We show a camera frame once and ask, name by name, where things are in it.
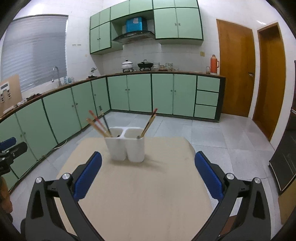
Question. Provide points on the black framed board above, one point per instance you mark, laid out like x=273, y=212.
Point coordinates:
x=283, y=161

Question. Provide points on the person's left hand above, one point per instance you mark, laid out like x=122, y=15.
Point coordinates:
x=6, y=203

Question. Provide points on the range hood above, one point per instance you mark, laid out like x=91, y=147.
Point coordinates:
x=134, y=36

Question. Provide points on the cardboard sheet with packaging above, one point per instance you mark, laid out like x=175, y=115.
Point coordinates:
x=10, y=93

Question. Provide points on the blue box on hood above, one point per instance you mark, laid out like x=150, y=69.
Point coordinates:
x=136, y=24

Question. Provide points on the white cooking pot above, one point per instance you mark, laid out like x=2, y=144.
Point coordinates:
x=127, y=66

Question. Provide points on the black wok pan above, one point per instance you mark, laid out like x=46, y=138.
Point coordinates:
x=145, y=65

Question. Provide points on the red-ended chopstick two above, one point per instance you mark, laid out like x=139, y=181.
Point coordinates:
x=154, y=113

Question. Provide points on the green lower kitchen cabinets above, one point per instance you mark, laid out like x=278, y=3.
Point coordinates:
x=51, y=118

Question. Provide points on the wooden chopstick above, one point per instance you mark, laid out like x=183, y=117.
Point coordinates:
x=148, y=125
x=97, y=128

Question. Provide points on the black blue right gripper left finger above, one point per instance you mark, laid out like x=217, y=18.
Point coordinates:
x=43, y=220

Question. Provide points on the wooden door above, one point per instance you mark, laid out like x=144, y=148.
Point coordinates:
x=237, y=64
x=272, y=78

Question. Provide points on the white double utensil holder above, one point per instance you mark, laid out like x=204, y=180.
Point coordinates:
x=126, y=143

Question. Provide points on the green upper cabinets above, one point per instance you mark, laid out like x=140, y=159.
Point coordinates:
x=172, y=22

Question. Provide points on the black metal spoon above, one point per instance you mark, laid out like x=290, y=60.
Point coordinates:
x=105, y=121

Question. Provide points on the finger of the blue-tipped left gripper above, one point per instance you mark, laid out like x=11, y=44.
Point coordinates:
x=7, y=143

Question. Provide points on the orange thermos flask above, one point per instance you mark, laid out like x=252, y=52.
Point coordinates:
x=214, y=64

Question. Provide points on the red-ended chopstick one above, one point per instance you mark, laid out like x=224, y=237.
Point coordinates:
x=100, y=124

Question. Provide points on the chrome sink faucet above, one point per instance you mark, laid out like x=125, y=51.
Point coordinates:
x=56, y=76

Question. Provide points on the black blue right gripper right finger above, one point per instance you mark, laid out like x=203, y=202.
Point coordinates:
x=242, y=212

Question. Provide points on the window blind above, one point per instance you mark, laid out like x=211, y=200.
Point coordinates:
x=32, y=47

